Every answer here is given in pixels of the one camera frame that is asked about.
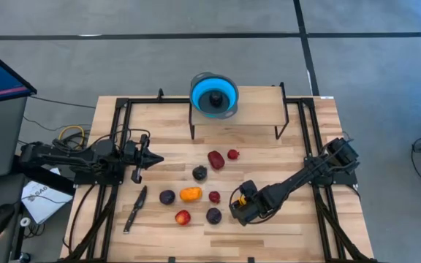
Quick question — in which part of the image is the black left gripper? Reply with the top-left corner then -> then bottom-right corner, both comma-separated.
124,134 -> 165,184

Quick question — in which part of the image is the blackish green round fruit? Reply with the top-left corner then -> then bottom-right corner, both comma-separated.
191,164 -> 208,182

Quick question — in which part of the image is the orange bell pepper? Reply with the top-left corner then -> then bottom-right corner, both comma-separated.
179,186 -> 203,203

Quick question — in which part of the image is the long dark red pepper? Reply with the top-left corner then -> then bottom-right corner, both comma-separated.
207,150 -> 226,171

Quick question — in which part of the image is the red yellow apple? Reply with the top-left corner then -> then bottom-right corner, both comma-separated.
174,209 -> 192,226

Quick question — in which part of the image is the black kitchen knife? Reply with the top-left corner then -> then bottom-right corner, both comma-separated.
123,185 -> 148,235

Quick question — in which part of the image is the blue grey collapsible bowl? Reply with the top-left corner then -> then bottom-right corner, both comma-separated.
189,71 -> 240,120

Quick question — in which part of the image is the small black round object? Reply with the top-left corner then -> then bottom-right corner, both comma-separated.
209,91 -> 224,108

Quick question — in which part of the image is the white paper booklet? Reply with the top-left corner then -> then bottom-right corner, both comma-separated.
20,167 -> 73,224

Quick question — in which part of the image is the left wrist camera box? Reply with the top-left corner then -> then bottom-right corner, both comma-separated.
123,140 -> 139,156

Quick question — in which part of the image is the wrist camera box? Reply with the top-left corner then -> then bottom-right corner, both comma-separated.
238,180 -> 259,198
123,140 -> 139,156

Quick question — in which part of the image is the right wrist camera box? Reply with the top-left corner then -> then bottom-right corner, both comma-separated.
238,180 -> 259,198

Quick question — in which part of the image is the black metal table frame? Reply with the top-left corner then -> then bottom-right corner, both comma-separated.
60,88 -> 379,263

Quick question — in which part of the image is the yellow cable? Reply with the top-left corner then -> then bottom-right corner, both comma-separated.
57,125 -> 86,148

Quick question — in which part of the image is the thin black cable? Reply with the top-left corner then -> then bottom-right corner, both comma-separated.
23,115 -> 93,132
30,95 -> 96,110

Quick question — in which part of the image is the wooden table with black frame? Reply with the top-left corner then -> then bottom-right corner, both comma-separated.
187,82 -> 291,141

